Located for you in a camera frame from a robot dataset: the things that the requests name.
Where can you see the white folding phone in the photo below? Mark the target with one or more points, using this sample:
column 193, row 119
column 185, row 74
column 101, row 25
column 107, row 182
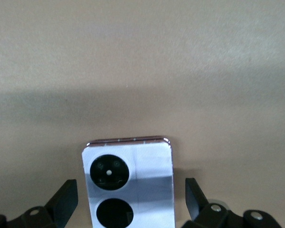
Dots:
column 152, row 185

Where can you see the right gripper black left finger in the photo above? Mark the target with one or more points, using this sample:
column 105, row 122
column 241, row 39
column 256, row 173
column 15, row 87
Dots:
column 61, row 202

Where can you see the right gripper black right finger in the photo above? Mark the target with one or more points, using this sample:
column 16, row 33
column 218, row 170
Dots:
column 197, row 202

